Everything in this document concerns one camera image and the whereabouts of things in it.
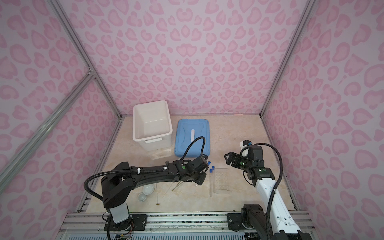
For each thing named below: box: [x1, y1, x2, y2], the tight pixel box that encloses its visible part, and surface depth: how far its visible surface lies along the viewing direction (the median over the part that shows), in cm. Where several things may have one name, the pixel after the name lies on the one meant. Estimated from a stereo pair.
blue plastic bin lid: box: [174, 119, 211, 158], surface depth 109 cm
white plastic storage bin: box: [132, 100, 173, 152], surface depth 109 cm
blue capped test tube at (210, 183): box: [209, 168, 213, 197], surface depth 86 cm
